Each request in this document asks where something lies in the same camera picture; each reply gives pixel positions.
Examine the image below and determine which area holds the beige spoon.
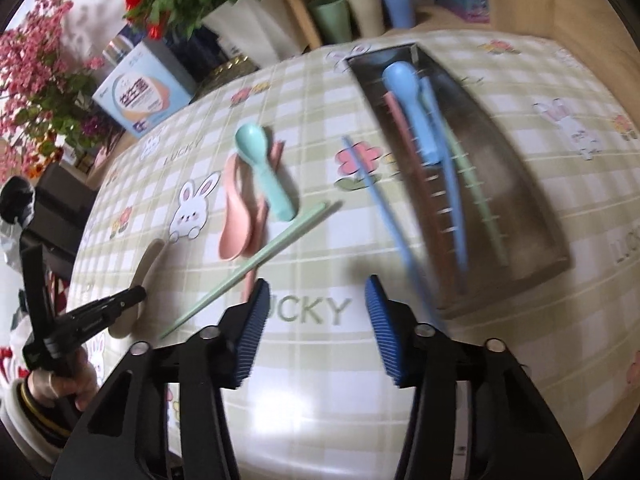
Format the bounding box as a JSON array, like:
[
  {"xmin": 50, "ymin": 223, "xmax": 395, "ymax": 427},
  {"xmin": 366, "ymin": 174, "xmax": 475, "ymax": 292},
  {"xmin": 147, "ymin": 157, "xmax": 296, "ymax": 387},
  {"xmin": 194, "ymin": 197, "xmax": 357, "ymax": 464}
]
[{"xmin": 109, "ymin": 239, "xmax": 167, "ymax": 342}]

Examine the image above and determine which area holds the beige cup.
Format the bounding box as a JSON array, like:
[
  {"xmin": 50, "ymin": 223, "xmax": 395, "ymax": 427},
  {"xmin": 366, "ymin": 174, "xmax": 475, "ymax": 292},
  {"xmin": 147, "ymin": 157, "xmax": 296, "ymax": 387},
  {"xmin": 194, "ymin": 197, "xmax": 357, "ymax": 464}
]
[{"xmin": 346, "ymin": 0, "xmax": 388, "ymax": 37}]

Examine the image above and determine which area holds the white and blue carton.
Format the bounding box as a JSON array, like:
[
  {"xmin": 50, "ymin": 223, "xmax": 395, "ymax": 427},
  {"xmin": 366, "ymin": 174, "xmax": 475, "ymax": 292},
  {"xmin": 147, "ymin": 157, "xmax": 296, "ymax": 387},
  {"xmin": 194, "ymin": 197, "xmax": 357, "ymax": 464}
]
[{"xmin": 92, "ymin": 40, "xmax": 198, "ymax": 138}]

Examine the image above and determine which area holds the person's left hand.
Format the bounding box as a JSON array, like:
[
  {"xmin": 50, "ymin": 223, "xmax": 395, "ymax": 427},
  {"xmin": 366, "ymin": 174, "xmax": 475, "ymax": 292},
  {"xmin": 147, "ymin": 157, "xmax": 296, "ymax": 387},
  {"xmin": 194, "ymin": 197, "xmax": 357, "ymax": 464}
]
[{"xmin": 25, "ymin": 347, "xmax": 98, "ymax": 413}]

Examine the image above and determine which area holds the green cup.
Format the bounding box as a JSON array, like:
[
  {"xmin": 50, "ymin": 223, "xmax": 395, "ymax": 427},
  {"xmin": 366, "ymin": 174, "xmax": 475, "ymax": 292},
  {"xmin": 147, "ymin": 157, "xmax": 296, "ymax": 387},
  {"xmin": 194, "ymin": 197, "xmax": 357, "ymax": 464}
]
[{"xmin": 307, "ymin": 0, "xmax": 357, "ymax": 46}]

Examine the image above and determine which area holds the green chopstick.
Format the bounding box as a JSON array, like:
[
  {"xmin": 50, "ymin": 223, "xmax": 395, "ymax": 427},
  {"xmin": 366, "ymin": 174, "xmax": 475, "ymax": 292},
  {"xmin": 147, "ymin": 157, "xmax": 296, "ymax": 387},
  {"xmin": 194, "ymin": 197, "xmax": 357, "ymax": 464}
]
[
  {"xmin": 442, "ymin": 120, "xmax": 511, "ymax": 268},
  {"xmin": 160, "ymin": 201, "xmax": 343, "ymax": 340}
]

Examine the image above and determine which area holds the dark blue bottle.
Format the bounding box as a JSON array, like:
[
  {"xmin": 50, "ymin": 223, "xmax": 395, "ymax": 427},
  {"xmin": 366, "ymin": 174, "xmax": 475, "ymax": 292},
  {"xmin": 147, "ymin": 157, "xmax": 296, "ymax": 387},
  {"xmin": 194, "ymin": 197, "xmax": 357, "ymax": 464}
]
[{"xmin": 167, "ymin": 25, "xmax": 241, "ymax": 68}]

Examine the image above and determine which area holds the checkered bunny print tablecloth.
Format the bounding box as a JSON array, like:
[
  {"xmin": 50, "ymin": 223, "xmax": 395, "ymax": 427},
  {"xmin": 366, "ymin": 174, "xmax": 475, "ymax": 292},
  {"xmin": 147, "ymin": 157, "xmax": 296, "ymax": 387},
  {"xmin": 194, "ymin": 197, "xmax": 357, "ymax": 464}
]
[{"xmin": 65, "ymin": 27, "xmax": 640, "ymax": 480}]

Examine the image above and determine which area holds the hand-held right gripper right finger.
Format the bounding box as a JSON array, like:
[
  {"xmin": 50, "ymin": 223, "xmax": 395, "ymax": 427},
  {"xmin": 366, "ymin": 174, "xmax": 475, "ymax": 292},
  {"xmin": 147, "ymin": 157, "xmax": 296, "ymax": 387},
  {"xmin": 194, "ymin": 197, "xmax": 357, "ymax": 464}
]
[{"xmin": 364, "ymin": 275, "xmax": 583, "ymax": 480}]

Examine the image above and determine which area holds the blue spoon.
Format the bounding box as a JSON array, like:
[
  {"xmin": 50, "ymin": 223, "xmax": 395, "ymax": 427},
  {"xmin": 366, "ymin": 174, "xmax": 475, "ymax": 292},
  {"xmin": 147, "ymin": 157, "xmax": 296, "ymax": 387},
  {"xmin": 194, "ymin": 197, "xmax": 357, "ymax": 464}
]
[{"xmin": 382, "ymin": 61, "xmax": 443, "ymax": 166}]

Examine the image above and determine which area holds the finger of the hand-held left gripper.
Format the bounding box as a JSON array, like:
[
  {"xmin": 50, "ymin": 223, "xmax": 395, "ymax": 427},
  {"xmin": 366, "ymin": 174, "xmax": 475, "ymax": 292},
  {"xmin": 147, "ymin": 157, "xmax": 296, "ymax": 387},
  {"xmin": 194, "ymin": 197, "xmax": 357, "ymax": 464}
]
[{"xmin": 95, "ymin": 285, "xmax": 148, "ymax": 328}]

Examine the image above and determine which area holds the blue cup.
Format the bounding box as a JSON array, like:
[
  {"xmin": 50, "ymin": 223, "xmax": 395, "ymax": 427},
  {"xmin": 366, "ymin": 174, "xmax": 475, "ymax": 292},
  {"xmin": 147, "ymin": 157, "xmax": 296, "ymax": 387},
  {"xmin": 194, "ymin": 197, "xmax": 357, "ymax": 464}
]
[{"xmin": 377, "ymin": 0, "xmax": 416, "ymax": 30}]

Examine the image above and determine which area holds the pink spoon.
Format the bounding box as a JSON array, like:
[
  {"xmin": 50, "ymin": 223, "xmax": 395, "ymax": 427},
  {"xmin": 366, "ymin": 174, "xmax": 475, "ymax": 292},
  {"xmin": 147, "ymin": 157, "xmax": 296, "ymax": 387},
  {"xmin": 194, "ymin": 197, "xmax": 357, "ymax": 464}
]
[{"xmin": 217, "ymin": 152, "xmax": 273, "ymax": 262}]

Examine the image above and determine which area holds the blue chopstick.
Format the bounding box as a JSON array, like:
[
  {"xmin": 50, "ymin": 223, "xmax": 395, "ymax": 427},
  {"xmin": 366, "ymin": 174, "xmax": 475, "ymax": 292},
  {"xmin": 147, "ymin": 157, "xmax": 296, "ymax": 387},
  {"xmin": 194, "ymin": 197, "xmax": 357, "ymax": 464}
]
[
  {"xmin": 420, "ymin": 76, "xmax": 471, "ymax": 273},
  {"xmin": 341, "ymin": 135, "xmax": 446, "ymax": 331}
]

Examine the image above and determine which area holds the black chair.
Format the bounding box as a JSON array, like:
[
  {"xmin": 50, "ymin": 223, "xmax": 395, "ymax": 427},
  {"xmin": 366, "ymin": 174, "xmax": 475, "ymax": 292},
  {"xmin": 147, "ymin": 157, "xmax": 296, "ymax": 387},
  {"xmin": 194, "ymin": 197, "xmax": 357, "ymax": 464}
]
[{"xmin": 22, "ymin": 162, "xmax": 101, "ymax": 281}]

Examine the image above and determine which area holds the pink chopstick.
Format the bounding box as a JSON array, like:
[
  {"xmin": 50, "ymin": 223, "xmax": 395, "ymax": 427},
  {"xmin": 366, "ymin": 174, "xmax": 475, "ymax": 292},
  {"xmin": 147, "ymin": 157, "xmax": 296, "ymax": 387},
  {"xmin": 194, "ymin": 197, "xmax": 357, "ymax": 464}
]
[
  {"xmin": 240, "ymin": 140, "xmax": 288, "ymax": 306},
  {"xmin": 383, "ymin": 90, "xmax": 443, "ymax": 246}
]

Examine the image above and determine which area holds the metal utensil tray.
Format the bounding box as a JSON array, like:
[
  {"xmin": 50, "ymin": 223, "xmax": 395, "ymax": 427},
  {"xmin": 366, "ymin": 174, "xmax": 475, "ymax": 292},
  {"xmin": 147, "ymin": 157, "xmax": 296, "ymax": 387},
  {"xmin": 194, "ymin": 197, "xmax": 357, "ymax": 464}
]
[{"xmin": 346, "ymin": 41, "xmax": 572, "ymax": 320}]

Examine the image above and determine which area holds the teal spoon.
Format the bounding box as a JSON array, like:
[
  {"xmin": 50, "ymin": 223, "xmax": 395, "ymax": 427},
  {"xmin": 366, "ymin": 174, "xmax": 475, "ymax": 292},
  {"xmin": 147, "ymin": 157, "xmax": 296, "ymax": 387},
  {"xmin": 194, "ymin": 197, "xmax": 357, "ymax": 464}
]
[{"xmin": 234, "ymin": 124, "xmax": 300, "ymax": 222}]

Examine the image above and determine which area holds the pink cherry blossom arrangement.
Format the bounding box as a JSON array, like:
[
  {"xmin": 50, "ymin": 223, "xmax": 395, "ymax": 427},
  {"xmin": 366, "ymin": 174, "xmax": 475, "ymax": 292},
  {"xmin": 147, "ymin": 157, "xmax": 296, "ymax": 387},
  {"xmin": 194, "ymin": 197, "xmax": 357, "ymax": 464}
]
[{"xmin": 0, "ymin": 0, "xmax": 126, "ymax": 181}]

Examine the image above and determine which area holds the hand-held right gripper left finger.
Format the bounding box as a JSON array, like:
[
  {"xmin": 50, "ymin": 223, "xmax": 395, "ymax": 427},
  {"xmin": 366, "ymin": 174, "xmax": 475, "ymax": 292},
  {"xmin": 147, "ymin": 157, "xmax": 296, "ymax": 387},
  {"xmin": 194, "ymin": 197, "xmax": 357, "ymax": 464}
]
[{"xmin": 55, "ymin": 277, "xmax": 271, "ymax": 480}]

